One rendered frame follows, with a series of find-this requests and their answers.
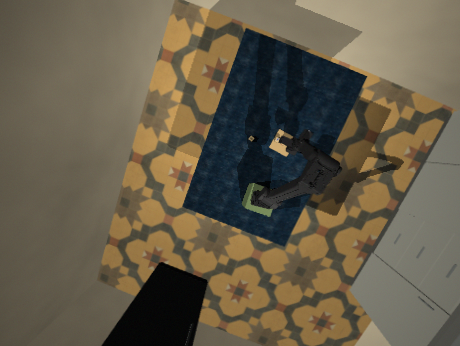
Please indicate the beige mat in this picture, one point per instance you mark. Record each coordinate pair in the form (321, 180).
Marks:
(277, 146)

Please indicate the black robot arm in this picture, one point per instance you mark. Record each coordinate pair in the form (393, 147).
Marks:
(319, 171)

